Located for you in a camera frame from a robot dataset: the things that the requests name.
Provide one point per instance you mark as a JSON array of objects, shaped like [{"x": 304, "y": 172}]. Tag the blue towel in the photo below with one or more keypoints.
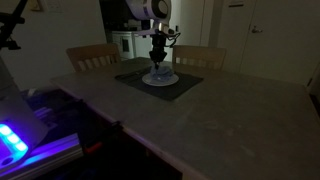
[{"x": 161, "y": 72}]

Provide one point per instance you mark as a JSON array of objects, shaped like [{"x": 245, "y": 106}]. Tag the metal spoon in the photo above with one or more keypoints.
[{"x": 131, "y": 74}]

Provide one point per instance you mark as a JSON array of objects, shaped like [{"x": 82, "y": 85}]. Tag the black camera stand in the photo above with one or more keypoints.
[{"x": 10, "y": 23}]

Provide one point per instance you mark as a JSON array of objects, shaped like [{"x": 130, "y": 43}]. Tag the dark woven placemat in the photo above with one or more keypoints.
[{"x": 173, "y": 91}]

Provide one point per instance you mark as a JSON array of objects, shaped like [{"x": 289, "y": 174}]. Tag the aluminium robot platform rail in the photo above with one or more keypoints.
[{"x": 50, "y": 155}]

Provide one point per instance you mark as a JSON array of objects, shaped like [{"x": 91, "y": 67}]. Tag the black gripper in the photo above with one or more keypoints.
[{"x": 157, "y": 46}]

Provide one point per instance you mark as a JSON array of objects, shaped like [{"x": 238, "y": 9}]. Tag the white door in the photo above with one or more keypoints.
[{"x": 283, "y": 40}]

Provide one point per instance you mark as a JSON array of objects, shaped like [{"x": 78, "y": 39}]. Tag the white kitchen appliance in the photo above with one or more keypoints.
[{"x": 130, "y": 45}]

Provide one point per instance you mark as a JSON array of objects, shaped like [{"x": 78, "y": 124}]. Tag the white round plate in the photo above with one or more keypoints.
[{"x": 160, "y": 82}]

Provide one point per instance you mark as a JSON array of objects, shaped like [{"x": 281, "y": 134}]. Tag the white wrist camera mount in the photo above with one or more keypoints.
[{"x": 150, "y": 32}]

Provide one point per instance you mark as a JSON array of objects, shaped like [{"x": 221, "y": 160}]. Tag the robot base with blue lights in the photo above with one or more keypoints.
[{"x": 16, "y": 110}]

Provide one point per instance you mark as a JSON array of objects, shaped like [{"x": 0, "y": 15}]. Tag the metal fork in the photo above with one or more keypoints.
[{"x": 140, "y": 72}]

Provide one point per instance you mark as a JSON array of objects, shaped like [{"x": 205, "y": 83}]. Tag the red clamp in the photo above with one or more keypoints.
[{"x": 93, "y": 147}]

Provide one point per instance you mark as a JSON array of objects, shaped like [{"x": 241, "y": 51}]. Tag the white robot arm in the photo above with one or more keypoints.
[{"x": 150, "y": 10}]

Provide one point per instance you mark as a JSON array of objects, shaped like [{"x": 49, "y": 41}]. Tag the light wooden slat-back chair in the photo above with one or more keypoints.
[
  {"x": 200, "y": 55},
  {"x": 90, "y": 53}
]

